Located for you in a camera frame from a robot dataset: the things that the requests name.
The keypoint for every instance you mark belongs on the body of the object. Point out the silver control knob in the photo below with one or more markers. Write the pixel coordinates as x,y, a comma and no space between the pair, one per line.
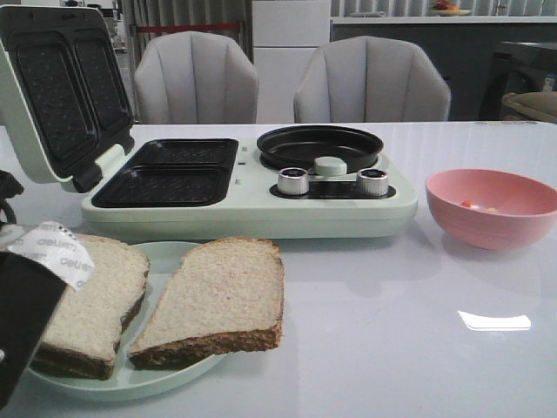
372,182
293,181

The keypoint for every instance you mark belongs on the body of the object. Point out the mint green breakfast maker base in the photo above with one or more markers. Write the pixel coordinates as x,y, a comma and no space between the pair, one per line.
211,188

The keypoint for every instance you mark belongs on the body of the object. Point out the fruit plate on counter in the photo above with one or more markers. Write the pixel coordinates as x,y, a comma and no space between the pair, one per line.
443,8

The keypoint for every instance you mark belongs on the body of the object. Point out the right grey upholstered chair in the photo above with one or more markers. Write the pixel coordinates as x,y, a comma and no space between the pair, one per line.
371,79

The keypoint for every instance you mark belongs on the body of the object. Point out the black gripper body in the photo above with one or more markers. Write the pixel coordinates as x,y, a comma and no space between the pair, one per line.
10,188

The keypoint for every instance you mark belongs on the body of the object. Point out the white refrigerator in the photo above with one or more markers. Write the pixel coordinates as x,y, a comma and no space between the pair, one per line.
284,35

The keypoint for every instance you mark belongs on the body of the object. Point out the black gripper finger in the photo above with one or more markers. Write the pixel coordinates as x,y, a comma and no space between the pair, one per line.
37,266

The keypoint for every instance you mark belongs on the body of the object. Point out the left silver control knob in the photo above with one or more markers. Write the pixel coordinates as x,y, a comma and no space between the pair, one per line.
293,181

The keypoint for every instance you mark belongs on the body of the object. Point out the red barrier belt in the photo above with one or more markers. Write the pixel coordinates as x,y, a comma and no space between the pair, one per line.
193,27

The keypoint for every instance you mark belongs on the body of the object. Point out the left grey upholstered chair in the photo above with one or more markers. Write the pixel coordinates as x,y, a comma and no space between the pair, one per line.
193,77

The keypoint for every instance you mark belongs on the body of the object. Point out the right silver control knob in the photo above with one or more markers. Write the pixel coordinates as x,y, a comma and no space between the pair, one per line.
372,182

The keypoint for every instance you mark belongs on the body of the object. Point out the black round frying pan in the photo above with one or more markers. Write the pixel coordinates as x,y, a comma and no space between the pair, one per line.
299,145

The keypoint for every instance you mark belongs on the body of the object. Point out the grey upholstered chair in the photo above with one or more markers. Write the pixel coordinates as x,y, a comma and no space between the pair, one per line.
193,77
371,79

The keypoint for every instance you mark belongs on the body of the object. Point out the mint green round plate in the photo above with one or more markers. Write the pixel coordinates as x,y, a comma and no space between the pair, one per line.
126,382

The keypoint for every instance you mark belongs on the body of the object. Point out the dark grey washing machine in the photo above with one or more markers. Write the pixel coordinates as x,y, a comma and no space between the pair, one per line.
517,67

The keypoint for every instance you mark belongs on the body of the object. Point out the pink plastic bowl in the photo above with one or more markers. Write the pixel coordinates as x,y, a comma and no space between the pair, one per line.
509,210

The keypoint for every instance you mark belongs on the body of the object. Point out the grey kitchen counter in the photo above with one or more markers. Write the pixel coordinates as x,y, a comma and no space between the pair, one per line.
462,49

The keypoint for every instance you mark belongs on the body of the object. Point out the beige sofa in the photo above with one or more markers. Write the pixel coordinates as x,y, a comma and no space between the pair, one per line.
539,106

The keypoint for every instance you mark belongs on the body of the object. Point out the bread slice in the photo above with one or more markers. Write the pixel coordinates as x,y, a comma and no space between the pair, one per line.
227,296
84,335

